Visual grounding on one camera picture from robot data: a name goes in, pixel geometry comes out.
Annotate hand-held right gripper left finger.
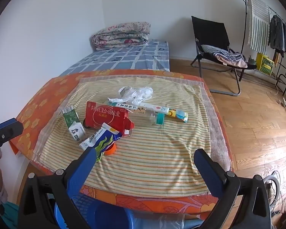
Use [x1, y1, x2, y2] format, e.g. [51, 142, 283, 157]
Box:
[18, 146, 97, 229]

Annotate white toothpaste tube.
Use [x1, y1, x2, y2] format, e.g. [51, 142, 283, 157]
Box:
[139, 102, 179, 119]

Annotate folded floral quilt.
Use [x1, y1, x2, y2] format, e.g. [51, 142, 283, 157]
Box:
[92, 22, 151, 51]

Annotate yellow plastic crate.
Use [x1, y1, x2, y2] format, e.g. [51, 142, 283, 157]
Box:
[256, 52, 275, 74]

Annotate green white milk carton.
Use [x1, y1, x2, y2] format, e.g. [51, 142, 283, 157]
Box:
[62, 105, 86, 144]

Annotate striped yellow cloth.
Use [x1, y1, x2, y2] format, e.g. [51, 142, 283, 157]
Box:
[33, 76, 230, 197]

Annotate red medicine box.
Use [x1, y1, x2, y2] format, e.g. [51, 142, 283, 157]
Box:
[85, 101, 135, 137]

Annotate black folding chair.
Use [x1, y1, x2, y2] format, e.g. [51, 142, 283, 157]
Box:
[190, 16, 257, 97]

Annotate blue checked bed sheet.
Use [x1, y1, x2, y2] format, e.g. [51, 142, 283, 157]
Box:
[59, 40, 170, 77]

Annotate striped grey cloth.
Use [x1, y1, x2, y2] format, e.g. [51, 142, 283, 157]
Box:
[202, 45, 243, 64]

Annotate black metal clothes rack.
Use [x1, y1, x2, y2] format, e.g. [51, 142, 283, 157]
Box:
[243, 0, 286, 96]

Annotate pink cloth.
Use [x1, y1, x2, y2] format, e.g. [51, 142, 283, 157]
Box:
[214, 52, 248, 68]

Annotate clear plastic bottle teal label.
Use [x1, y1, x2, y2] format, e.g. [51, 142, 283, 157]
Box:
[108, 101, 166, 126]

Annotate white plastic bag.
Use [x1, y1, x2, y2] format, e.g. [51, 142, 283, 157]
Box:
[107, 86, 153, 105]

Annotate grey ring-shaped device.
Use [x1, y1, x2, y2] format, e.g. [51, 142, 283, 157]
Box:
[264, 170, 284, 214]

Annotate teal cloth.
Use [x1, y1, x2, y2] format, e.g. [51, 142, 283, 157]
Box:
[1, 202, 21, 229]

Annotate dark jacket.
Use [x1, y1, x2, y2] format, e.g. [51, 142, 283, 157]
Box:
[268, 15, 286, 58]

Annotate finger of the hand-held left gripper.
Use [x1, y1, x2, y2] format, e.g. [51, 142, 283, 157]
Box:
[0, 118, 24, 148]

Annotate orange round cap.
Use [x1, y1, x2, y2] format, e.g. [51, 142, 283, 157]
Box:
[102, 143, 117, 155]

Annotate green white striped towel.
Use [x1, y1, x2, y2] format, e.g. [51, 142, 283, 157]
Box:
[247, 0, 270, 55]

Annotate teal fruit print packet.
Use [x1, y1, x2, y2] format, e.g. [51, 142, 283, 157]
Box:
[173, 109, 189, 124]

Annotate white snack packet green waves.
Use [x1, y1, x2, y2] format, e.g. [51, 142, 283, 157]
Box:
[79, 123, 122, 163]

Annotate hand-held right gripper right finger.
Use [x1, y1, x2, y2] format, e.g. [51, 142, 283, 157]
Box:
[194, 148, 272, 229]

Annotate clear plastic bag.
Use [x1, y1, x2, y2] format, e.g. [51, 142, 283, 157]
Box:
[133, 213, 202, 229]

